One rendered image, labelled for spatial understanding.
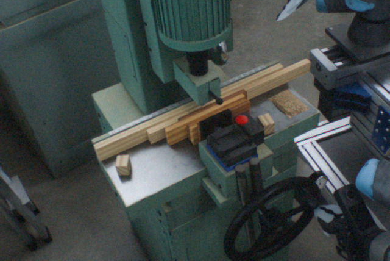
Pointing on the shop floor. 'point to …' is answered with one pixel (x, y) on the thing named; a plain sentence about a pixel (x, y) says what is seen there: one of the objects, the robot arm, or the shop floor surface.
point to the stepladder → (21, 210)
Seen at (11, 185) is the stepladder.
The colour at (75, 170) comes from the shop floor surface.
